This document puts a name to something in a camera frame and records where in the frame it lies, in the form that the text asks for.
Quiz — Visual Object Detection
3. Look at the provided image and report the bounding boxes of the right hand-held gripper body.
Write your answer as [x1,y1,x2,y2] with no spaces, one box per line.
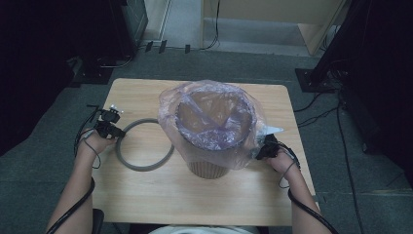
[257,126,284,160]

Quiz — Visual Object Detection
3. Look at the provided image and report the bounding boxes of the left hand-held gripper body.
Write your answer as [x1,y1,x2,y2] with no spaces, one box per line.
[94,104,126,139]

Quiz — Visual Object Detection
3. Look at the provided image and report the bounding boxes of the grey trash can ring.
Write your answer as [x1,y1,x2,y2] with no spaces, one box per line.
[115,117,175,173]

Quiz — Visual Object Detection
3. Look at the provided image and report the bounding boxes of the purple plastic trash bag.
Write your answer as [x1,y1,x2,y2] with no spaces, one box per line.
[157,79,269,172]

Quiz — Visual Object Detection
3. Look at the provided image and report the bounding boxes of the brown ribbed trash can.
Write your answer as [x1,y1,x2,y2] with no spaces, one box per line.
[174,91,254,180]

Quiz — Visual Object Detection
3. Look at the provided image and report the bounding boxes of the person's left hand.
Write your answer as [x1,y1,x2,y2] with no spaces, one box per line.
[77,130,117,156]

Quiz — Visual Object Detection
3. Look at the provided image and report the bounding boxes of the person's right hand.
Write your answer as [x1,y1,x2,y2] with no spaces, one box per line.
[266,149,300,176]

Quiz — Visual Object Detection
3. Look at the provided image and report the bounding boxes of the black floor tape corner mark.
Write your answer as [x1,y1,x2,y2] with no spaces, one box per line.
[86,103,100,124]

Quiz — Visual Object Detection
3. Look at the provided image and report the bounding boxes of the black stand base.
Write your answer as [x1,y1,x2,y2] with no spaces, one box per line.
[72,57,115,86]

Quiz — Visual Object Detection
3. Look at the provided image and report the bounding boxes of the dark stool seat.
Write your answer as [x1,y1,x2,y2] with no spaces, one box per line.
[92,208,106,234]

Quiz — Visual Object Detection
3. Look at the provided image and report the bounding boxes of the person's white shirt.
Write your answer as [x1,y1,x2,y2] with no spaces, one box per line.
[149,224,252,234]

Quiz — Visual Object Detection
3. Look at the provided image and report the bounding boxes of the black curtain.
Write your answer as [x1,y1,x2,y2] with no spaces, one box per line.
[0,0,113,158]
[337,0,413,191]

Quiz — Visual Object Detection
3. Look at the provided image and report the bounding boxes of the dark equipment cabinet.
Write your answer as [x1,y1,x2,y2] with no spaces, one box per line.
[110,0,149,59]

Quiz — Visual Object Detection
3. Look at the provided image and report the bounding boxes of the black slanted metal stand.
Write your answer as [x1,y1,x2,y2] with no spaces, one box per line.
[311,0,373,86]

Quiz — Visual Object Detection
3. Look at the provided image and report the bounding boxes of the light wooden cabinet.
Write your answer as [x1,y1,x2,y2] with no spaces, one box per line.
[200,0,349,57]

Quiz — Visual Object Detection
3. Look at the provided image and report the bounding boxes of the black looped floor cable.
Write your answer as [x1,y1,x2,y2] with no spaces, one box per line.
[96,54,134,69]

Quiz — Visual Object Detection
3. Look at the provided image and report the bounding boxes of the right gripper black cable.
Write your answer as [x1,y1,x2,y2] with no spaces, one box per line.
[278,140,341,234]

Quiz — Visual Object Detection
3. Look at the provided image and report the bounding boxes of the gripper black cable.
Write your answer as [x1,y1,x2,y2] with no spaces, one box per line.
[44,106,102,234]
[278,140,341,234]

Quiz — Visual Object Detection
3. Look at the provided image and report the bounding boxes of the black square base plate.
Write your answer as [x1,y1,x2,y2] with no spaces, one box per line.
[294,67,339,94]

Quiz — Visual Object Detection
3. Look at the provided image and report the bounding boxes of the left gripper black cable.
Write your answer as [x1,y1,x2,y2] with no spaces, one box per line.
[44,106,102,234]

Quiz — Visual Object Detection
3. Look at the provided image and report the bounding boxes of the long black floor cable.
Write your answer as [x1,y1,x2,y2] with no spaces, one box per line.
[335,97,365,234]

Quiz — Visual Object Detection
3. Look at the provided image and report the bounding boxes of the black hanging cable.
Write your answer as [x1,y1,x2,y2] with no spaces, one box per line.
[199,0,222,52]

